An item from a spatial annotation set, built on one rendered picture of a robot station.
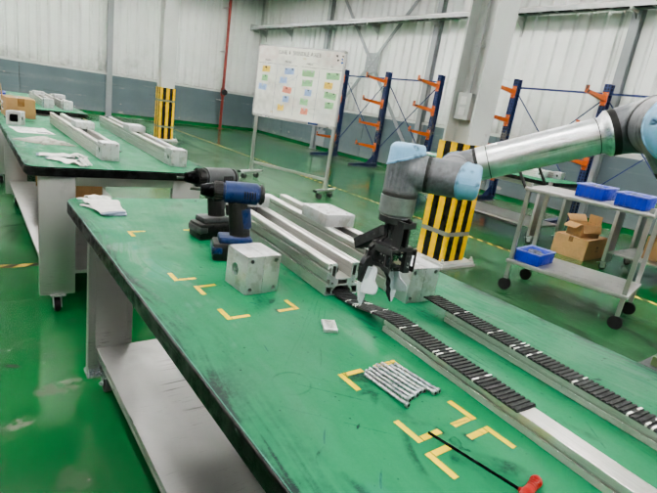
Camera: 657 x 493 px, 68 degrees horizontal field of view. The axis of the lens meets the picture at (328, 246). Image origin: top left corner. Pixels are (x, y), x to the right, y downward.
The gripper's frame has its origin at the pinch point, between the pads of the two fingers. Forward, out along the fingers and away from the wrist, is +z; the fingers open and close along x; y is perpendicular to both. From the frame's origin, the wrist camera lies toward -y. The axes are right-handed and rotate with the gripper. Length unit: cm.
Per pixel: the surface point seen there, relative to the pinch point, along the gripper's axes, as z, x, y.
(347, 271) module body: -0.7, 2.5, -15.0
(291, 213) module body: -2, 15, -71
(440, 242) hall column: 62, 254, -220
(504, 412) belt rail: 4.1, -0.9, 39.2
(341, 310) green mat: 4.9, -5.1, -4.7
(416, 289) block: 1.1, 17.4, -4.4
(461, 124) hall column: -43, 268, -237
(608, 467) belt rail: 2, 0, 56
